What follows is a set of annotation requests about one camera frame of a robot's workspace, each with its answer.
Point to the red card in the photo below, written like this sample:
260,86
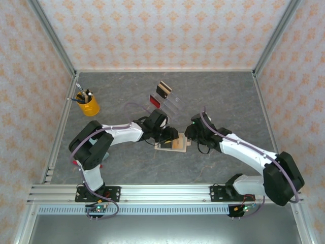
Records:
155,101

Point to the clear acrylic card stand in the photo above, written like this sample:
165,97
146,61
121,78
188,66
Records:
175,103

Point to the plain black card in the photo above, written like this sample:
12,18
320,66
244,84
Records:
161,92

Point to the gold VIP card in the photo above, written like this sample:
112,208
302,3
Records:
166,87

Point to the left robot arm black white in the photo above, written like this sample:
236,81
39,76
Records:
124,136

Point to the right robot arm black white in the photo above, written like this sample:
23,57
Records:
243,155

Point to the teal rectangular block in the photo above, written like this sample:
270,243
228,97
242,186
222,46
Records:
106,156

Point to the yellow pen cup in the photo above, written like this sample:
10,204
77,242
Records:
90,105

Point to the white capped marker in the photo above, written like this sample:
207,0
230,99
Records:
90,96

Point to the black pen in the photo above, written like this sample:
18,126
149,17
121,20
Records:
87,92

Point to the blue pen white tip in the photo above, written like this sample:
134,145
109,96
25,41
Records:
76,100

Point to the silver blue pen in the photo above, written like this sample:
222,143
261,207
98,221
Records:
79,88

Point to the grey metal shelf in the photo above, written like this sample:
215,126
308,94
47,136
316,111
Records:
165,228

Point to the small green circuit board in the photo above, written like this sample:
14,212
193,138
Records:
97,209
245,209

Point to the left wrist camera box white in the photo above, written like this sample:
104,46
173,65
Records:
165,123

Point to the aluminium table end rail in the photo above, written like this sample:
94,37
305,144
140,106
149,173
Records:
165,70

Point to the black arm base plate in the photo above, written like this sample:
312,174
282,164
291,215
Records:
215,193
114,193

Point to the aluminium table side rail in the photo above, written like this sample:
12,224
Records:
70,85
263,101

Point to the aluminium corner post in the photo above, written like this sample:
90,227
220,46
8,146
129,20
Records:
52,35
276,35

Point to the aluminium frame leg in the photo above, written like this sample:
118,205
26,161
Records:
303,226
25,226

